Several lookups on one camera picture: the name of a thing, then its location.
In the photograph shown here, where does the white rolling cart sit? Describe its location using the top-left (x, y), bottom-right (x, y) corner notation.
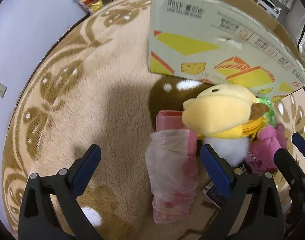
top-left (257, 0), bottom-right (282, 19)

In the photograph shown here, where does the yellow duck plush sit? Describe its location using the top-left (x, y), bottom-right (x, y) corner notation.
top-left (182, 85), bottom-right (270, 167)

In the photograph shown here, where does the open cardboard box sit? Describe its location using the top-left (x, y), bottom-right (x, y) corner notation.
top-left (148, 0), bottom-right (305, 102)

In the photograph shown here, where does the black Face tissue pack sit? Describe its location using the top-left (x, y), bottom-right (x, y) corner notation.
top-left (202, 160), bottom-right (253, 209)

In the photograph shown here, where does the pink towel in plastic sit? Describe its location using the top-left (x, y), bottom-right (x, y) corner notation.
top-left (145, 110), bottom-right (198, 224)

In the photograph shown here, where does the pink fluffy plush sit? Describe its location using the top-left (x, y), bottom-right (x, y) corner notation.
top-left (245, 122), bottom-right (286, 174)

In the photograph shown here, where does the green snack packet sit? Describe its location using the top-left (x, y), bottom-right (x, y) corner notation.
top-left (257, 97), bottom-right (278, 128)

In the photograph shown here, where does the beige patterned round rug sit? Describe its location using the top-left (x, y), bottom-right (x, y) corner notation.
top-left (1, 0), bottom-right (305, 240)

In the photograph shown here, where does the upper wall socket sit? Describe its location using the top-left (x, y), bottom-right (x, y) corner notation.
top-left (0, 83), bottom-right (7, 98)

